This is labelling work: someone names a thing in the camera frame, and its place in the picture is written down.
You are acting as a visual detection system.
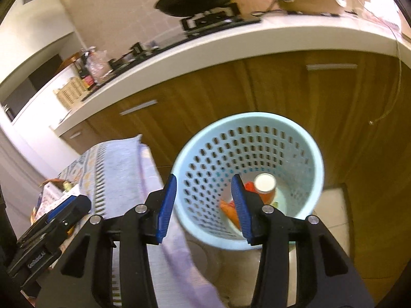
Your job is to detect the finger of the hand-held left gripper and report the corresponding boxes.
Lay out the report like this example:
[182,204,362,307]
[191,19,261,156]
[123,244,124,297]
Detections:
[16,195,92,255]

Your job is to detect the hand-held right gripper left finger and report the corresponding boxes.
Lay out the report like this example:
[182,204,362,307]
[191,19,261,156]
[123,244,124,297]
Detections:
[35,173,178,308]

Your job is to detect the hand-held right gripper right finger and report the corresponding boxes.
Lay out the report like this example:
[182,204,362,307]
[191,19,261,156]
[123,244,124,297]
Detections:
[230,173,375,308]

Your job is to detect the light blue perforated basket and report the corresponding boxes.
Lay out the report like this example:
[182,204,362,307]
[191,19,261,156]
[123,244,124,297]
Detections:
[172,112,325,251]

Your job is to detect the orange wrapper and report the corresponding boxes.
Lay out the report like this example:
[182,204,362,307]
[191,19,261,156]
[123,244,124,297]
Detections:
[220,181,257,230]

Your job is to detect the white printed carton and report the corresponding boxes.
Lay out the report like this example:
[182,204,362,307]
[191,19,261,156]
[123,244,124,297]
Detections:
[39,181,69,214]

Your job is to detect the orange can with white lid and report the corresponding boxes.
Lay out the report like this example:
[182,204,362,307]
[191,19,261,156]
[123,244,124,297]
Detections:
[254,173,277,203]

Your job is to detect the patterned woven cloth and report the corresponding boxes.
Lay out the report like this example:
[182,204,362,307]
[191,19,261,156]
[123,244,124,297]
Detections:
[30,135,225,308]

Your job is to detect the beige wicker basket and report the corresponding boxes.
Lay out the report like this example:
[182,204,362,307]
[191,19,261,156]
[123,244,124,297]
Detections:
[53,77,89,110]

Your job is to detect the wooden kitchen cabinet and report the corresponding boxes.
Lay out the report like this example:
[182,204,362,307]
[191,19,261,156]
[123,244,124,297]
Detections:
[59,50,411,280]

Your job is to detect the dark sauce bottles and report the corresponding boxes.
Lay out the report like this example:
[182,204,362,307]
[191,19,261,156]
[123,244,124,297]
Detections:
[77,49,97,88]

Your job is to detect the clear plastic bag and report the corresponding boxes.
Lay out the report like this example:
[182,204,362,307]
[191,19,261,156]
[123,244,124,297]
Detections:
[88,51,112,84]

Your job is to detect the black gas stove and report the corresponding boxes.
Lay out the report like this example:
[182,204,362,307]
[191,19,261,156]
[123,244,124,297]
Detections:
[80,3,262,101]

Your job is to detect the thin power cable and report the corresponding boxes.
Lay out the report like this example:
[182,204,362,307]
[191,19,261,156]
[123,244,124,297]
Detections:
[364,5,404,126]

